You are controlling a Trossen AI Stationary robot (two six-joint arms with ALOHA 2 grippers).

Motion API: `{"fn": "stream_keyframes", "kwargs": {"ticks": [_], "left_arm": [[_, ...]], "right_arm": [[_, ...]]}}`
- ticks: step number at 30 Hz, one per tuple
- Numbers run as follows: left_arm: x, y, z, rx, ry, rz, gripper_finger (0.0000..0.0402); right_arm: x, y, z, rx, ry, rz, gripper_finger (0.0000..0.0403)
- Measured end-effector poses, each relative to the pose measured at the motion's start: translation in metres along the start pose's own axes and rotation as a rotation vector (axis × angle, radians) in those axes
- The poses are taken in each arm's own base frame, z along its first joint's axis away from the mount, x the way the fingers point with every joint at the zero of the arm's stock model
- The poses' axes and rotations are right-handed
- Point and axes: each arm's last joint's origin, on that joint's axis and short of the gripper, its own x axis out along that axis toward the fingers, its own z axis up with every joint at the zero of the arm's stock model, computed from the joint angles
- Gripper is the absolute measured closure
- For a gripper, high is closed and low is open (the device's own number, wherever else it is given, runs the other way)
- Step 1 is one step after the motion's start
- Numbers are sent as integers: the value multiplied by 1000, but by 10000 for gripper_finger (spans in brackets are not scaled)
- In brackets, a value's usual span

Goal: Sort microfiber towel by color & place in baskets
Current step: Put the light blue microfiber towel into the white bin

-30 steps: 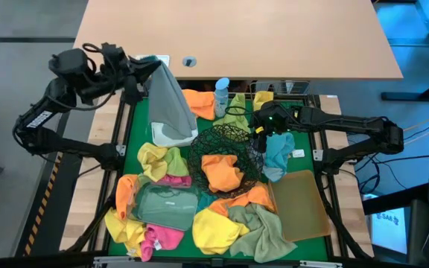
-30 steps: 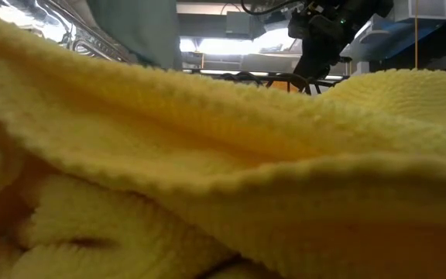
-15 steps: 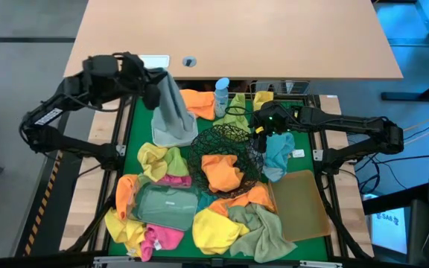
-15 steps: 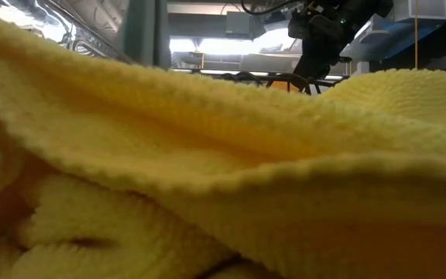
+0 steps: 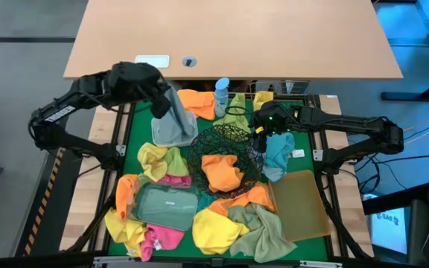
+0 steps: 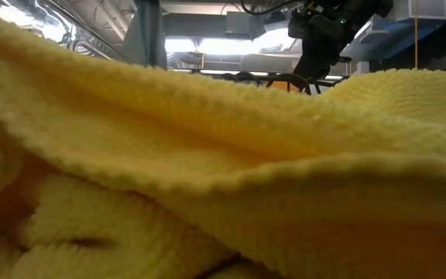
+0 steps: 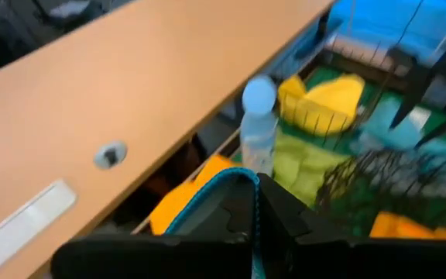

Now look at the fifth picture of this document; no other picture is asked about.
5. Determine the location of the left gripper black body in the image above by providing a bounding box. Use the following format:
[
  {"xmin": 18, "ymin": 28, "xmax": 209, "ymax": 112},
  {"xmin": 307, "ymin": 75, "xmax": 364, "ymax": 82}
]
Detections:
[{"xmin": 108, "ymin": 61, "xmax": 171, "ymax": 109}]

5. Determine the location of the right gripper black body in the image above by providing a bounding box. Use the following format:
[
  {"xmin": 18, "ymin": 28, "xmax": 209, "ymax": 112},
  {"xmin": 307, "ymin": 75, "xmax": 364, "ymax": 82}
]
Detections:
[{"xmin": 249, "ymin": 100, "xmax": 298, "ymax": 139}]

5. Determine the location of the light blue microfiber towel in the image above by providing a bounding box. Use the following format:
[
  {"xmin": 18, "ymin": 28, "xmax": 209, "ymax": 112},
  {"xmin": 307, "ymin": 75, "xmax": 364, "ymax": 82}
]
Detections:
[{"xmin": 261, "ymin": 130, "xmax": 296, "ymax": 183}]

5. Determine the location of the yellow microfiber towel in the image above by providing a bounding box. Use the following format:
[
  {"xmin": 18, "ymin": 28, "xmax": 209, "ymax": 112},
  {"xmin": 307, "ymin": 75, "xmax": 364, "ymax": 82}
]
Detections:
[
  {"xmin": 104, "ymin": 207, "xmax": 148, "ymax": 258},
  {"xmin": 252, "ymin": 90, "xmax": 275, "ymax": 112},
  {"xmin": 136, "ymin": 141, "xmax": 171, "ymax": 183},
  {"xmin": 191, "ymin": 207, "xmax": 251, "ymax": 256}
]

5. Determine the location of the grey microfiber towel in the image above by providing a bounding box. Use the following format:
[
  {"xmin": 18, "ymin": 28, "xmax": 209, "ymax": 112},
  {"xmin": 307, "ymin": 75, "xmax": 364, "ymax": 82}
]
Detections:
[{"xmin": 164, "ymin": 83, "xmax": 200, "ymax": 138}]

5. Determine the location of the light green microfiber towel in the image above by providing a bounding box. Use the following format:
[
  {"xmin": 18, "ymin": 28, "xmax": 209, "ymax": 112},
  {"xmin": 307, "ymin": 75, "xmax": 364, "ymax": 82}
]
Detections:
[
  {"xmin": 212, "ymin": 92, "xmax": 252, "ymax": 134},
  {"xmin": 163, "ymin": 146, "xmax": 192, "ymax": 178}
]

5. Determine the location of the pink microfiber towel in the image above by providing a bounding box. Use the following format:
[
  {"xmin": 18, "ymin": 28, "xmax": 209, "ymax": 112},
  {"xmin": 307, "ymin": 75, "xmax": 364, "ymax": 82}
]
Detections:
[{"xmin": 150, "ymin": 173, "xmax": 193, "ymax": 188}]

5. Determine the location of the olive green microfiber towel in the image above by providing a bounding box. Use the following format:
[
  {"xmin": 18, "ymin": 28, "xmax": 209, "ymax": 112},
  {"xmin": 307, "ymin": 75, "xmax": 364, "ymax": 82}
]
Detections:
[{"xmin": 227, "ymin": 202, "xmax": 298, "ymax": 264}]

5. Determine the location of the pink towel with white tag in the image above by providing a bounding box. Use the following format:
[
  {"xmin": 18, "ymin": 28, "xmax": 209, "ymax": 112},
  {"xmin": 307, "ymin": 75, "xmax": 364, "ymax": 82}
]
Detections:
[{"xmin": 139, "ymin": 223, "xmax": 185, "ymax": 263}]

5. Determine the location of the white label on desk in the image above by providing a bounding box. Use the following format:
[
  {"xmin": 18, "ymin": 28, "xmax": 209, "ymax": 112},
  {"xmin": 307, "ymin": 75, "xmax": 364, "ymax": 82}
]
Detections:
[{"xmin": 133, "ymin": 54, "xmax": 171, "ymax": 69}]

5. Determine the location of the green table mat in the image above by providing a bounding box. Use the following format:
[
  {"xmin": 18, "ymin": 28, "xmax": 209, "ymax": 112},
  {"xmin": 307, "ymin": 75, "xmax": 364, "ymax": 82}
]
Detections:
[{"xmin": 108, "ymin": 95, "xmax": 329, "ymax": 261}]

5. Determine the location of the white plastic bin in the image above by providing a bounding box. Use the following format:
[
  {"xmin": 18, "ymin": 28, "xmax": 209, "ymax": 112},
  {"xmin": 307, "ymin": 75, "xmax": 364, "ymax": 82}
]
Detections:
[{"xmin": 150, "ymin": 111, "xmax": 200, "ymax": 148}]

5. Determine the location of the clear spray bottle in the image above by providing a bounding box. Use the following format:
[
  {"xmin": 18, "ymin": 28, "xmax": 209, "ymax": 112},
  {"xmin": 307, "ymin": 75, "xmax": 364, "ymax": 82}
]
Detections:
[{"xmin": 213, "ymin": 77, "xmax": 231, "ymax": 118}]

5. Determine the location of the amber plastic bin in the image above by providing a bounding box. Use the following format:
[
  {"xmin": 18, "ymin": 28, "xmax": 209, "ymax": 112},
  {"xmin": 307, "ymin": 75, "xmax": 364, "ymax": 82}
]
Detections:
[{"xmin": 268, "ymin": 169, "xmax": 331, "ymax": 243}]

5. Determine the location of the light wooden desk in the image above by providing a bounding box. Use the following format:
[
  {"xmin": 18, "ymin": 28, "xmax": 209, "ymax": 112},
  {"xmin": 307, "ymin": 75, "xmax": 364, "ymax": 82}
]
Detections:
[{"xmin": 63, "ymin": 0, "xmax": 404, "ymax": 81}]

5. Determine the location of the green translucent container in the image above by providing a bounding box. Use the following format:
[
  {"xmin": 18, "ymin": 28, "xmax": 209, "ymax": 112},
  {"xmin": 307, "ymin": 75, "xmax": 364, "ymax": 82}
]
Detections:
[{"xmin": 130, "ymin": 182, "xmax": 200, "ymax": 232}]

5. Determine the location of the black desk foot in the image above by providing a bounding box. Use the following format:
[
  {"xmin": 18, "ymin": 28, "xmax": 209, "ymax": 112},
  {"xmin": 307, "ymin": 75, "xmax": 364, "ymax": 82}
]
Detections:
[{"xmin": 381, "ymin": 72, "xmax": 429, "ymax": 102}]

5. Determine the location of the black yellow hazard tape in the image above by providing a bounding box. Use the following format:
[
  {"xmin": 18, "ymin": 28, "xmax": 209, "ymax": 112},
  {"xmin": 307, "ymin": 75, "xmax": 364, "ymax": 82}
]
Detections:
[{"xmin": 23, "ymin": 148, "xmax": 65, "ymax": 257}]

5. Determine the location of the white printed sign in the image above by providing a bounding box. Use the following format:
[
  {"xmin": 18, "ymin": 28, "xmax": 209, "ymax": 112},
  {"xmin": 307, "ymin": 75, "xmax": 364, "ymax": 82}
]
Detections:
[{"xmin": 369, "ymin": 207, "xmax": 409, "ymax": 255}]

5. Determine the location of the gold rectangular wire basket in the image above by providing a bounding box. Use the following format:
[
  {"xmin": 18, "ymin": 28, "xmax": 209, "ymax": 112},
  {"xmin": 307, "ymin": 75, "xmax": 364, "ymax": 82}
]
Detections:
[{"xmin": 249, "ymin": 80, "xmax": 318, "ymax": 130}]

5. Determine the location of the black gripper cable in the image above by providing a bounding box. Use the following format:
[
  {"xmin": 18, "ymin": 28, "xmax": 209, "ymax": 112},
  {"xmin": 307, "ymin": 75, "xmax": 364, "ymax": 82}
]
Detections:
[{"xmin": 224, "ymin": 105, "xmax": 255, "ymax": 117}]

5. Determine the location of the black round wire basket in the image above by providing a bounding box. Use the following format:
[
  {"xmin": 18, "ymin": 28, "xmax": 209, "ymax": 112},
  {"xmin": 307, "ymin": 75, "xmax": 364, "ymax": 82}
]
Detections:
[{"xmin": 188, "ymin": 124, "xmax": 266, "ymax": 198}]

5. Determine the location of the black metal table frame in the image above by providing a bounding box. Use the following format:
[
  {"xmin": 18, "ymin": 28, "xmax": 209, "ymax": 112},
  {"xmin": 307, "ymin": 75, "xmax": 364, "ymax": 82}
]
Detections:
[{"xmin": 87, "ymin": 90, "xmax": 374, "ymax": 261}]

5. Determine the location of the black cable bundle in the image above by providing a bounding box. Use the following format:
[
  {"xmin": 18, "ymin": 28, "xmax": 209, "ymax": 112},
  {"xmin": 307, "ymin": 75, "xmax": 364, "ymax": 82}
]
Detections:
[
  {"xmin": 318, "ymin": 174, "xmax": 374, "ymax": 261},
  {"xmin": 65, "ymin": 185, "xmax": 121, "ymax": 254}
]

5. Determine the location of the cream cable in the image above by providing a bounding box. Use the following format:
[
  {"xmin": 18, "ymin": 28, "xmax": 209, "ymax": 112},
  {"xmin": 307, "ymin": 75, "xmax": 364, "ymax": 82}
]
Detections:
[{"xmin": 402, "ymin": 118, "xmax": 429, "ymax": 132}]

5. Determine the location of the white cable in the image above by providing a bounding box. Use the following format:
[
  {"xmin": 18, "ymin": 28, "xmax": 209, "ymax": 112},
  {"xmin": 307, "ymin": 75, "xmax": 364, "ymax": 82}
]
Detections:
[{"xmin": 403, "ymin": 121, "xmax": 429, "ymax": 146}]

